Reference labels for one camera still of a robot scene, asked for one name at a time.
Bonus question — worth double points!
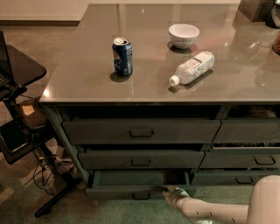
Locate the black laptop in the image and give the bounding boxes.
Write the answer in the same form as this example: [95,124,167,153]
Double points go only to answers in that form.
[0,31,14,88]

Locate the white ceramic bowl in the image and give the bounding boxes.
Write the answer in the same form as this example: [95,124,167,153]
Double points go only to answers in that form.
[168,24,200,49]

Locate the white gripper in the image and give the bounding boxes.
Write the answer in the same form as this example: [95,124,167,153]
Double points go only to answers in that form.
[163,185,193,216]

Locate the black cables on floor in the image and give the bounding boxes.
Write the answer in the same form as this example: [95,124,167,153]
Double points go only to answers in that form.
[32,148,80,196]

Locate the grey drawer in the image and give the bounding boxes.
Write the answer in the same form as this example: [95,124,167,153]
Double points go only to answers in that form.
[213,118,280,144]
[190,171,280,186]
[78,150,204,170]
[199,148,280,169]
[62,118,221,144]
[86,169,195,200]

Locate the brown box with label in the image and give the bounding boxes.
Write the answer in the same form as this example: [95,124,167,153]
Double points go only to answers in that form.
[19,98,47,129]

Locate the clear plastic water bottle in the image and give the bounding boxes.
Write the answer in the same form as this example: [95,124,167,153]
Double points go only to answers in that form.
[169,51,215,87]

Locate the black laptop stand cart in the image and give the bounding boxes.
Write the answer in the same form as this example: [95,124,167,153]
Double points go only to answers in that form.
[1,45,81,218]

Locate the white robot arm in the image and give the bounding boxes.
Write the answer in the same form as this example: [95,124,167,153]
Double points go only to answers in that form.
[163,175,280,224]

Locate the blue Pepsi soda can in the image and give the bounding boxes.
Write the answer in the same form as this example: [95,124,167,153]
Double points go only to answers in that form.
[112,37,133,76]

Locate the grey drawer cabinet frame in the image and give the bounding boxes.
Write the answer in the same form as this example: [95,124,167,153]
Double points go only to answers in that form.
[45,102,279,186]

